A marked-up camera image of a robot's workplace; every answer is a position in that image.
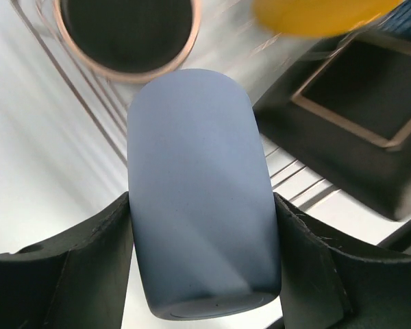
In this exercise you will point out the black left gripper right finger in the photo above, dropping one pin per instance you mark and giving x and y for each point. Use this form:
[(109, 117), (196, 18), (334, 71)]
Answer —
[(333, 280)]

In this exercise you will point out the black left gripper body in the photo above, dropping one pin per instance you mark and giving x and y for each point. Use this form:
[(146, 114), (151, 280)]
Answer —
[(399, 240)]

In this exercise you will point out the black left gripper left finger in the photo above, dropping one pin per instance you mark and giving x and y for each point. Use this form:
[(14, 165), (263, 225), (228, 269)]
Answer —
[(75, 279)]

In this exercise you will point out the light blue plastic cup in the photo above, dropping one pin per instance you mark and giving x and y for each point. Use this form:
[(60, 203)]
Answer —
[(203, 211)]

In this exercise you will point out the black floral square plate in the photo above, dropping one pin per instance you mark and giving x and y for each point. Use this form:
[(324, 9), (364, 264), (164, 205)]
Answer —
[(344, 110)]

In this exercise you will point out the dark mug red interior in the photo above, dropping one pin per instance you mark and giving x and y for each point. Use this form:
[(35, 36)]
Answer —
[(129, 41)]

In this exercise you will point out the metal wire dish rack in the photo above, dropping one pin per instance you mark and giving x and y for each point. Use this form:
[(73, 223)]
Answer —
[(229, 41)]

